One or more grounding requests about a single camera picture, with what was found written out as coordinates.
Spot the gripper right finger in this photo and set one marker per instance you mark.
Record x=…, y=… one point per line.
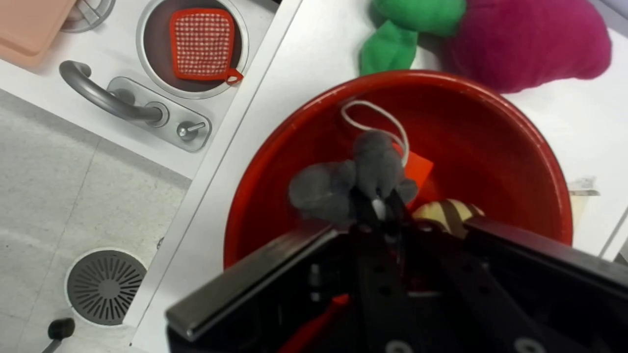
x=556, y=257

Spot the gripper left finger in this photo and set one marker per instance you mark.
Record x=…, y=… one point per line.
x=255, y=281

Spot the grey mouse plushy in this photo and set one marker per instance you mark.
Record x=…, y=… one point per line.
x=375, y=167

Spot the red plastic bowl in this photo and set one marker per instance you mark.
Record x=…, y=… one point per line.
x=483, y=143

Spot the round toy sink basin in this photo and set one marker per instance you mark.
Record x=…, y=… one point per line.
x=153, y=40

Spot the beige tape strip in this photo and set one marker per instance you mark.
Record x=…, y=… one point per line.
x=583, y=196

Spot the yellow brown-striped plush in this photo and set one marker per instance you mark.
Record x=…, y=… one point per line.
x=452, y=212

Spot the grey office chair with casters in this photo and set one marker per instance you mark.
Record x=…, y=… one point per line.
x=61, y=328

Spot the white toy kitchen unit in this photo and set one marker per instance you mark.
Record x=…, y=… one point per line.
x=300, y=65

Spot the magenta radish plush green leaves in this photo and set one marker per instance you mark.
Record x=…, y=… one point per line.
x=522, y=40

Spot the grey toy faucet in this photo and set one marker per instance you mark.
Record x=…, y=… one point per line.
x=110, y=98

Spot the orange square mesh pot holder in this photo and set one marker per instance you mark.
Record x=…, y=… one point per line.
x=202, y=45

